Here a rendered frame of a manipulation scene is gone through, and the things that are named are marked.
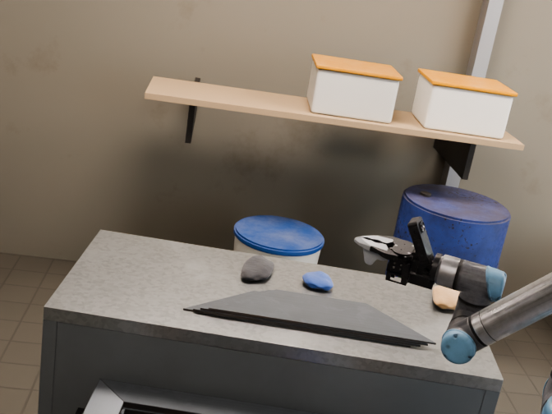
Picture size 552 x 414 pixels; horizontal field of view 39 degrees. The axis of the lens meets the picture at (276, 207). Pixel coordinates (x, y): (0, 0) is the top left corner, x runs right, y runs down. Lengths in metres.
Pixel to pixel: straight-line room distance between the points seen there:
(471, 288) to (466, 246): 2.27
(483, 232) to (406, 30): 1.29
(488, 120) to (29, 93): 2.58
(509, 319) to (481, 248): 2.45
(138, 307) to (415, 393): 0.83
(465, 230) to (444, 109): 0.63
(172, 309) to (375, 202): 2.75
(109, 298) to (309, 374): 0.62
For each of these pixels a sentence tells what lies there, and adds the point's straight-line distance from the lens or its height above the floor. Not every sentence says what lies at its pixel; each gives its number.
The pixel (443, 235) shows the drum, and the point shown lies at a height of 0.79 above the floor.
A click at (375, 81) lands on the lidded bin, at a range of 3.94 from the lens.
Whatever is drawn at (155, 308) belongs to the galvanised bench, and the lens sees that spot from 2.28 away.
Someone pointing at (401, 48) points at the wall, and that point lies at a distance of 4.64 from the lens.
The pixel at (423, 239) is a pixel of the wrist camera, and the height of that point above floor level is 1.50.
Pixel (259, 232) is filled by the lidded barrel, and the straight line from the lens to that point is 4.12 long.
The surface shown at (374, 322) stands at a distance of 2.36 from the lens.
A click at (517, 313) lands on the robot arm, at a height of 1.45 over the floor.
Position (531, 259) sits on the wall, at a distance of 5.29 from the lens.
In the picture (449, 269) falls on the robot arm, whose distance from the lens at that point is 1.83.
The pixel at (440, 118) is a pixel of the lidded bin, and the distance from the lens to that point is 4.07.
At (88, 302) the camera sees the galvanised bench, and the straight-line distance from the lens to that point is 2.29.
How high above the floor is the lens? 2.12
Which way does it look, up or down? 20 degrees down
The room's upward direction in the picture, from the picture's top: 9 degrees clockwise
